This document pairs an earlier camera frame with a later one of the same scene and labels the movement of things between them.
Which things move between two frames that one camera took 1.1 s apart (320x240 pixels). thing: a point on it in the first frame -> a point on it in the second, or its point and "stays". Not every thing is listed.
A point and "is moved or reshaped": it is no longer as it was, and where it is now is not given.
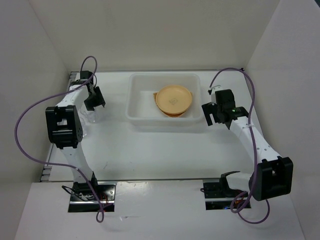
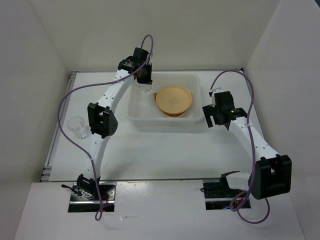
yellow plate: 173,99 stays
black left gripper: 100,100 -> 148,79
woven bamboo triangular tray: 172,115 stays
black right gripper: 208,108 stays
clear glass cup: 92,116 is moved or reshaped
